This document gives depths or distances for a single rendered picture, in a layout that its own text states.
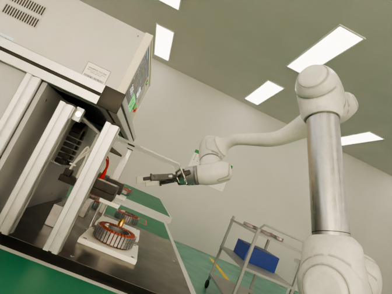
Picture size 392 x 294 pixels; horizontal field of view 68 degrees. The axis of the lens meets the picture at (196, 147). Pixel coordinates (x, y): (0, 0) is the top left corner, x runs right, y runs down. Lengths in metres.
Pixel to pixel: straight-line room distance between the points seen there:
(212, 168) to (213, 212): 5.08
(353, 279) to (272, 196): 5.98
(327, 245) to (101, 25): 0.81
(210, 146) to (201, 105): 5.06
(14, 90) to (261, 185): 6.20
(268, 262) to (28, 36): 3.30
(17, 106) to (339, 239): 0.81
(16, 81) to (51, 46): 0.18
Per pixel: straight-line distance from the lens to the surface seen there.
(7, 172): 0.71
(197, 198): 6.27
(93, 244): 0.78
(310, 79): 1.01
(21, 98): 0.68
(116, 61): 0.81
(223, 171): 1.30
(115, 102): 0.63
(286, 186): 6.89
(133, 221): 1.39
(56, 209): 0.83
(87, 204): 1.06
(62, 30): 0.86
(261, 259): 3.64
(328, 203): 0.90
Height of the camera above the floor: 0.98
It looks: 9 degrees up
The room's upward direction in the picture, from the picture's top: 24 degrees clockwise
